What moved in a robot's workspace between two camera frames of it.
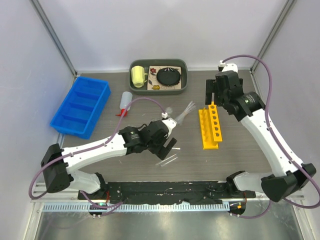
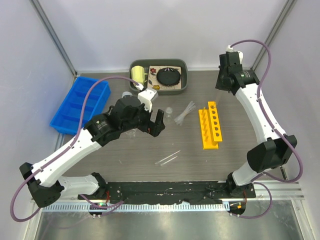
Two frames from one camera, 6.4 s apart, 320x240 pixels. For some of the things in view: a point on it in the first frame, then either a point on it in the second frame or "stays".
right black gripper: [211, 87] to [219, 84]
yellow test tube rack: [210, 127] stays
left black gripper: [161, 151] to [154, 128]
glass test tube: [168, 162] stays
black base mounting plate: [193, 192] stays
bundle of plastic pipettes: [180, 119] stays
